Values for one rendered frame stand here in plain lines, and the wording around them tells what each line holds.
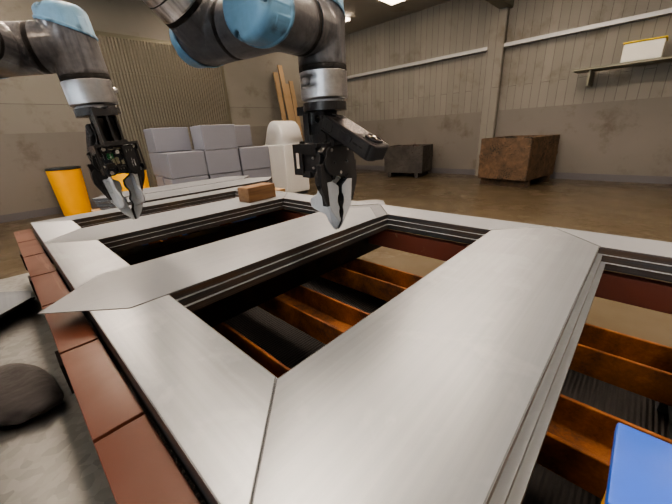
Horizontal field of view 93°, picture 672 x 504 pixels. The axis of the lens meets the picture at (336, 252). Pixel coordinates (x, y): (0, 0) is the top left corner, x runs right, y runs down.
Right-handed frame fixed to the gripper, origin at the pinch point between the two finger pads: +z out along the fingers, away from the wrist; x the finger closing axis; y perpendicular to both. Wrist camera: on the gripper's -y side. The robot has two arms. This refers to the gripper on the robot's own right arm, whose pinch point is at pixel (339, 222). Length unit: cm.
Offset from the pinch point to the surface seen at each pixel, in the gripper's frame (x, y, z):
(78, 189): -49, 625, 49
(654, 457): 20.7, -41.7, 1.9
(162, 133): -105, 366, -25
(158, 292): 28.7, 10.9, 5.6
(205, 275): 21.3, 11.1, 5.6
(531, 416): 16.5, -35.6, 6.9
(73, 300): 37.8, 18.7, 5.6
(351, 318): -1.5, -0.5, 20.8
